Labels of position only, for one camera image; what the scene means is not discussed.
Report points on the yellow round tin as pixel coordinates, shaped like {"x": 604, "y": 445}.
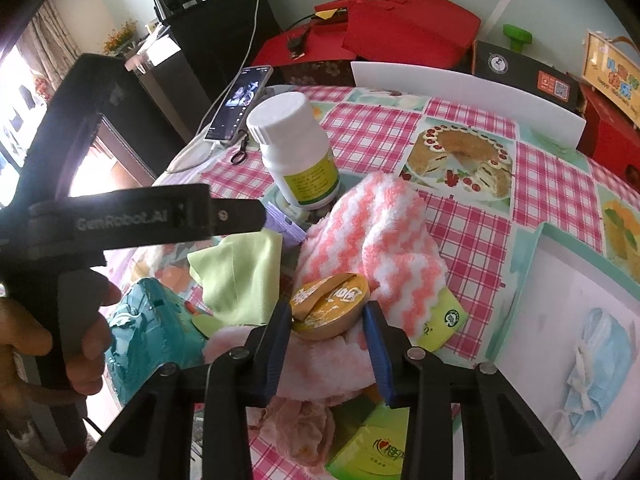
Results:
{"x": 330, "y": 310}

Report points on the pale pink fuzzy cloth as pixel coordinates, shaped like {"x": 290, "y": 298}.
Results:
{"x": 325, "y": 365}

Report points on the dark red floral box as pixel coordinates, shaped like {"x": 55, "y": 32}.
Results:
{"x": 300, "y": 72}

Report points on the white box with teal rim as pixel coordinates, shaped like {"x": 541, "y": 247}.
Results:
{"x": 550, "y": 285}

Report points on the green tissue pack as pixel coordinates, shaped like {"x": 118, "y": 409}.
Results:
{"x": 365, "y": 450}

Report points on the teal packet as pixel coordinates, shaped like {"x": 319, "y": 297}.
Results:
{"x": 150, "y": 330}

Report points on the white board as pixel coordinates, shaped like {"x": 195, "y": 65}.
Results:
{"x": 450, "y": 90}

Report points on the black key clip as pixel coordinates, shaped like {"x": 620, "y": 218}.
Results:
{"x": 240, "y": 156}

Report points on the black cabinet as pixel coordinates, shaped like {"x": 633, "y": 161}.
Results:
{"x": 220, "y": 50}

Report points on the peach crumpled cloth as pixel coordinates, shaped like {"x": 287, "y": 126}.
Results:
{"x": 300, "y": 430}

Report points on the person's left hand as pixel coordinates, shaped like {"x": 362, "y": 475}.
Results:
{"x": 87, "y": 355}

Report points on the yellow flowers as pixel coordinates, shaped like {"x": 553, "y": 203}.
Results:
{"x": 120, "y": 37}

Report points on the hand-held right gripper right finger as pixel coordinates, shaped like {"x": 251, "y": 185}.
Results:
{"x": 377, "y": 355}

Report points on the yellow gift box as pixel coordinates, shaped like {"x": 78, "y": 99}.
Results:
{"x": 615, "y": 75}

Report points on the blue face mask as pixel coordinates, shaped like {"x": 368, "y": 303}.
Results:
{"x": 605, "y": 355}

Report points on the light green cloth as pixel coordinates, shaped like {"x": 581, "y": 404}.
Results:
{"x": 235, "y": 275}

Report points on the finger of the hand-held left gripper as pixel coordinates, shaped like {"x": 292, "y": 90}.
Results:
{"x": 240, "y": 216}

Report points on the black power adapter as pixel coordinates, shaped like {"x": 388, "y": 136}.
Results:
{"x": 298, "y": 42}

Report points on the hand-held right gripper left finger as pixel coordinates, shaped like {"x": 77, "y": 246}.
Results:
{"x": 277, "y": 355}

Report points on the red gift bag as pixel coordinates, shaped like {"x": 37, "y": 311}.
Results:
{"x": 400, "y": 25}

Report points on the purple packet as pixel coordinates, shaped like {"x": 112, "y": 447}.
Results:
{"x": 285, "y": 222}

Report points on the smartphone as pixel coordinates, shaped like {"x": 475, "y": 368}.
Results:
{"x": 240, "y": 105}

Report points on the white pill bottle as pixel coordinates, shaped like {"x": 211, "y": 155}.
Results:
{"x": 290, "y": 135}

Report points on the black cardboard box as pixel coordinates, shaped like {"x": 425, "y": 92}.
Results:
{"x": 520, "y": 70}

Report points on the checkered cake print tablecloth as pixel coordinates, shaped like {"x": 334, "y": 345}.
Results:
{"x": 475, "y": 220}

